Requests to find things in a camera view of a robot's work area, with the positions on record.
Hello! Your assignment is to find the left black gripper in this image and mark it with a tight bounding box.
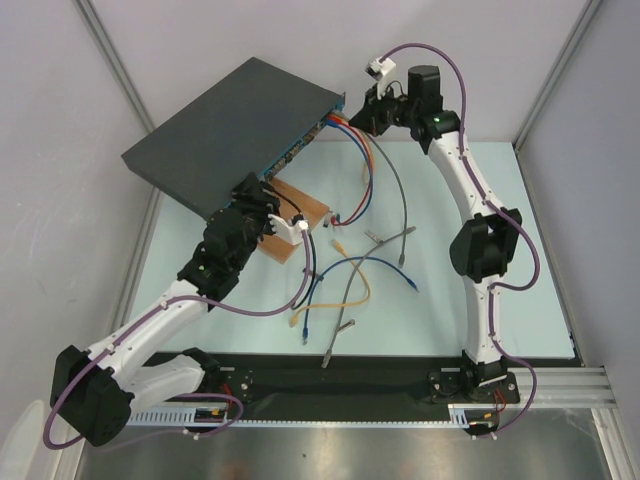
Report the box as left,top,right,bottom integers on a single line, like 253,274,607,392
229,174,284,272

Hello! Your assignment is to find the long grey patch cable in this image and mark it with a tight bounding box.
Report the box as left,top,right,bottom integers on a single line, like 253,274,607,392
322,226,418,370

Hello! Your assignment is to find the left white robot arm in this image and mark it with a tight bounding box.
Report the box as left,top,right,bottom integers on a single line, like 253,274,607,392
43,173,279,450

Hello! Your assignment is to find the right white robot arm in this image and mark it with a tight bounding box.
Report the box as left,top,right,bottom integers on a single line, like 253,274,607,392
349,60,522,402

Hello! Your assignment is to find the wooden board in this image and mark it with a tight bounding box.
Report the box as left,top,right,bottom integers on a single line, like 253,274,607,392
254,178,333,264

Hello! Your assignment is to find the orange plugged patch cable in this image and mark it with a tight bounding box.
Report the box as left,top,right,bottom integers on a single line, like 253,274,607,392
329,112,376,187

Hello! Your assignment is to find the red patch cable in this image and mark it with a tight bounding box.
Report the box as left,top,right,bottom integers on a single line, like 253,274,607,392
326,118,377,227

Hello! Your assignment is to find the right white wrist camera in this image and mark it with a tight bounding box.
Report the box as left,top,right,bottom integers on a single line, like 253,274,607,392
366,57,396,99

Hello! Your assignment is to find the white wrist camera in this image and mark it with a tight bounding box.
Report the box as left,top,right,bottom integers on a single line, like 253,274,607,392
366,57,396,99
268,214,309,245

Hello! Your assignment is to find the black cable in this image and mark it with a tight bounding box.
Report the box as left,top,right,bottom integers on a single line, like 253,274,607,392
264,184,321,311

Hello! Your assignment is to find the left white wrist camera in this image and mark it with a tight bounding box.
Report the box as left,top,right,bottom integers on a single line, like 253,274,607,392
268,214,309,245

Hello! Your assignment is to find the dark grey network switch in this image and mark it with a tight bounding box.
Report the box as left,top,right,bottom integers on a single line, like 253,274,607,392
122,57,345,219

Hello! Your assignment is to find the yellow loose patch cable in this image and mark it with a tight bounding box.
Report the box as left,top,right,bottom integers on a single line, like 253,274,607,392
289,239,372,328

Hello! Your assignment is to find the blue loose patch cable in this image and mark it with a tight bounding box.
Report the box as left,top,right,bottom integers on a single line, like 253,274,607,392
299,256,421,347

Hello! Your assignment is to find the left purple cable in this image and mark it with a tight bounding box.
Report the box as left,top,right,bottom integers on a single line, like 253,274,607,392
42,224,313,451

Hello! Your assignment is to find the purple cable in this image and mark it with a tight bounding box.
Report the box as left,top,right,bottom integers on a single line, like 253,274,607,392
42,224,313,451
381,41,542,440

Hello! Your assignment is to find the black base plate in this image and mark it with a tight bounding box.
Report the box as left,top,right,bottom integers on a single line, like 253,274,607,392
196,353,521,415

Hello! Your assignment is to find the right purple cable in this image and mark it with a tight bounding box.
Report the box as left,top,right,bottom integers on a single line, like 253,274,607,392
381,41,542,440

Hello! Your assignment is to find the white cable duct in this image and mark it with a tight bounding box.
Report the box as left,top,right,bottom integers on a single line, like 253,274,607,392
126,403,496,429

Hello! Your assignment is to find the aluminium rail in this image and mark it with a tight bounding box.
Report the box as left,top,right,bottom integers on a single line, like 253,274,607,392
514,363,617,410

